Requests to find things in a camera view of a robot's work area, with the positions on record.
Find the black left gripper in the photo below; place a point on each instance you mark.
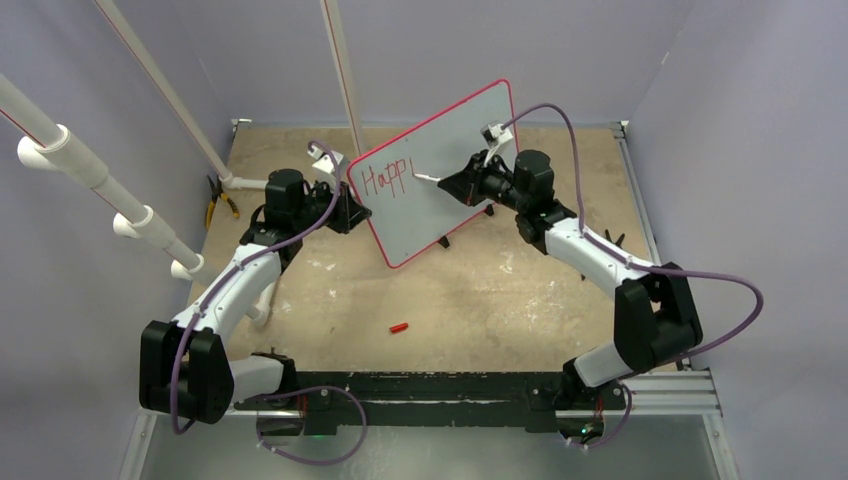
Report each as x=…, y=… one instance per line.
x=349, y=213

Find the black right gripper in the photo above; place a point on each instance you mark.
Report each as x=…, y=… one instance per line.
x=467, y=185

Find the red whiteboard marker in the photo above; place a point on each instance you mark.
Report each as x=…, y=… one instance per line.
x=427, y=178

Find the red framed whiteboard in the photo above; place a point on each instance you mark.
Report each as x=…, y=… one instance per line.
x=409, y=215

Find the red marker cap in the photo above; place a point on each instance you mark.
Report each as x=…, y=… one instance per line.
x=398, y=328

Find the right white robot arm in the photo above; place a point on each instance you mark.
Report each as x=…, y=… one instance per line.
x=655, y=319

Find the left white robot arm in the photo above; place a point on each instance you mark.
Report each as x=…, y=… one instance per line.
x=185, y=370

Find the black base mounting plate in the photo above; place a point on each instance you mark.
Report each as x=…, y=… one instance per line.
x=437, y=399

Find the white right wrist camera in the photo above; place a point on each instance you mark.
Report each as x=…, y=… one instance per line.
x=497, y=136

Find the yellow handled pliers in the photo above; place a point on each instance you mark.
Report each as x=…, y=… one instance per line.
x=217, y=194

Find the white pvc pipe frame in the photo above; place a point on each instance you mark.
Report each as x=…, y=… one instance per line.
x=99, y=179

